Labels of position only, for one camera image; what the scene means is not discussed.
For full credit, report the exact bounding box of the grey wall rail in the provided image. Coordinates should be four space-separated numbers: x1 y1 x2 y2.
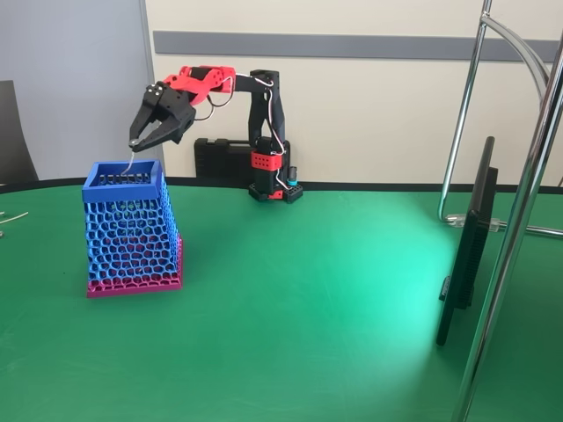
152 30 563 63

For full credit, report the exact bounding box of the clear plastic clip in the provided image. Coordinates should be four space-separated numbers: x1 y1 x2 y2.
447 213 508 233

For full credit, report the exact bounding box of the black chair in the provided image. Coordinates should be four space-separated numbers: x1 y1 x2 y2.
0 80 40 186

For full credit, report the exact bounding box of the white red wrist servo cable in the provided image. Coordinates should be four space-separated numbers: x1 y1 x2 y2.
194 76 236 123

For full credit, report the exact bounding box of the green table cloth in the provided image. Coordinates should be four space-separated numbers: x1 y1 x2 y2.
0 177 563 422

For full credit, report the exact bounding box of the black LED light panel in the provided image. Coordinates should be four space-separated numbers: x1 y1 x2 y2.
435 135 501 348

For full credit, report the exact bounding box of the chrome tube stand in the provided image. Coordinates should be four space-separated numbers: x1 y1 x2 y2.
437 0 563 422

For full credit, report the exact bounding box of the grey blue partition panel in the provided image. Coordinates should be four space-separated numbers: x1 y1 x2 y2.
0 0 156 182

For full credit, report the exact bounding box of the blue and pink lattice basket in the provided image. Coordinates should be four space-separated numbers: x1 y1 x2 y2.
82 158 185 300

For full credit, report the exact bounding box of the black plastic tool case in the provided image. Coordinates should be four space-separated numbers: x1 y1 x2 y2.
194 137 261 179

